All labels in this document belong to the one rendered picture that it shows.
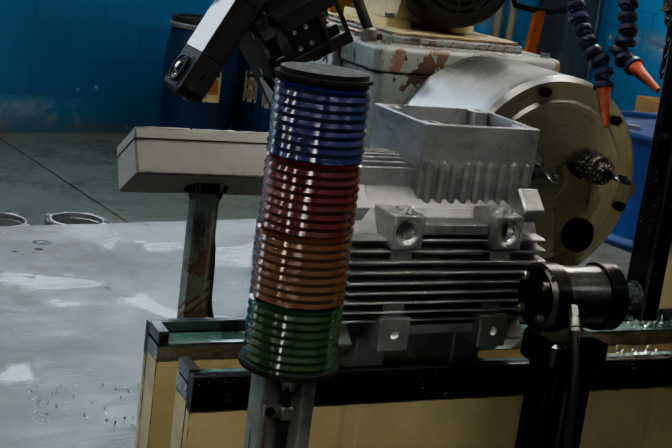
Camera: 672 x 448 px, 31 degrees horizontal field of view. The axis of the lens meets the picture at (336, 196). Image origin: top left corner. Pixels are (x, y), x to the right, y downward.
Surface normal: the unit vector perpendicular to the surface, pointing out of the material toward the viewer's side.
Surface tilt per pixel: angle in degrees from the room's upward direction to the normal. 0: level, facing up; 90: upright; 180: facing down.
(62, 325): 0
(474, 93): 43
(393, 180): 88
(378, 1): 79
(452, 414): 90
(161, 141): 60
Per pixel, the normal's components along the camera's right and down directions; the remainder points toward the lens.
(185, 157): 0.41, -0.26
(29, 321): 0.13, -0.97
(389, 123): -0.90, -0.02
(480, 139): 0.43, 0.25
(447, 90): -0.58, -0.68
